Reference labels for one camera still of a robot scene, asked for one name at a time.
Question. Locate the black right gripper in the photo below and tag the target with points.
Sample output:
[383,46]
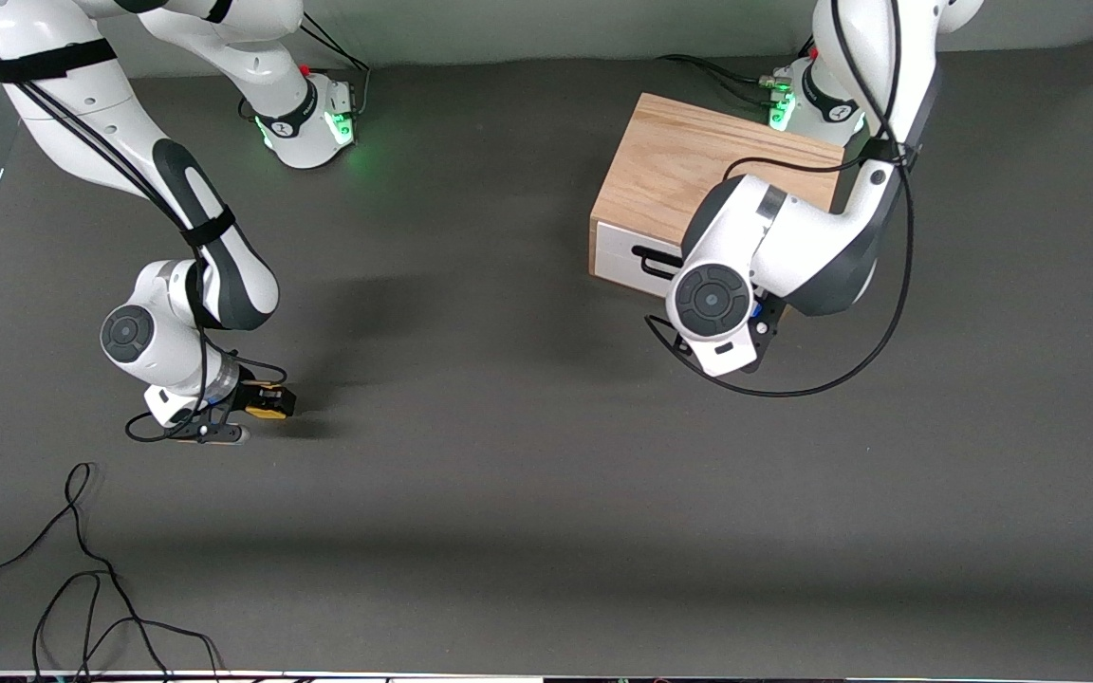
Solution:
[248,396]

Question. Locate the yellow block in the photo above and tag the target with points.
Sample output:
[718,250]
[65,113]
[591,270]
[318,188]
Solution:
[262,406]

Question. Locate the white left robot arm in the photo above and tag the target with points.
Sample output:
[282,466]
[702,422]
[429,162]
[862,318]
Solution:
[793,247]

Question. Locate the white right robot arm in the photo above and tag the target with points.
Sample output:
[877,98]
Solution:
[82,104]

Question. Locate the wooden drawer cabinet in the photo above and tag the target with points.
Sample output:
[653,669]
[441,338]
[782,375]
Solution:
[679,161]

